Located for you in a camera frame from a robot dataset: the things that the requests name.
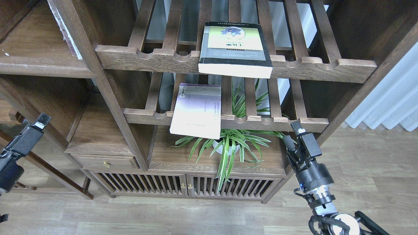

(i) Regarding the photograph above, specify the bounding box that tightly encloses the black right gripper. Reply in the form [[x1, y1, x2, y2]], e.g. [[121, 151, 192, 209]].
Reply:
[[283, 120, 334, 194]]

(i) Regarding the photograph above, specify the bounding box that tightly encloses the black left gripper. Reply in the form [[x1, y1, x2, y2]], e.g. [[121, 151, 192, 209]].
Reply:
[[0, 113, 51, 195]]

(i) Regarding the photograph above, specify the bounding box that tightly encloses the green black cover book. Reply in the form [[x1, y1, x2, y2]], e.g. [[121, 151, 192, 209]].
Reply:
[[198, 22, 273, 79]]

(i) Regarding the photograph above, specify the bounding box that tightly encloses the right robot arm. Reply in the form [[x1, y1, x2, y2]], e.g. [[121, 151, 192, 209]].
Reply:
[[283, 120, 387, 235]]

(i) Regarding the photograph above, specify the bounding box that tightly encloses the white plant pot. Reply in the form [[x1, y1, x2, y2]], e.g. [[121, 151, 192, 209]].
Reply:
[[212, 139, 240, 156]]

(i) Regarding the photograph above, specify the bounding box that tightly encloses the white curtain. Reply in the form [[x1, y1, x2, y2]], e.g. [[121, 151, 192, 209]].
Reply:
[[344, 44, 418, 131]]

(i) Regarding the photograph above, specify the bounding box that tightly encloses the pale purple white book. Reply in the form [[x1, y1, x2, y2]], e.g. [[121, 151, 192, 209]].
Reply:
[[170, 83, 221, 139]]

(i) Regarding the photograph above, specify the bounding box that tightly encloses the white book spine upright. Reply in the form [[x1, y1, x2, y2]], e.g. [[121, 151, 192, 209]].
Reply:
[[48, 0, 83, 60]]

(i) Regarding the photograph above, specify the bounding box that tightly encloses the dark wooden bookshelf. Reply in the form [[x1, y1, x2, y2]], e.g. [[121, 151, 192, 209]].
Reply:
[[1, 0, 417, 204]]

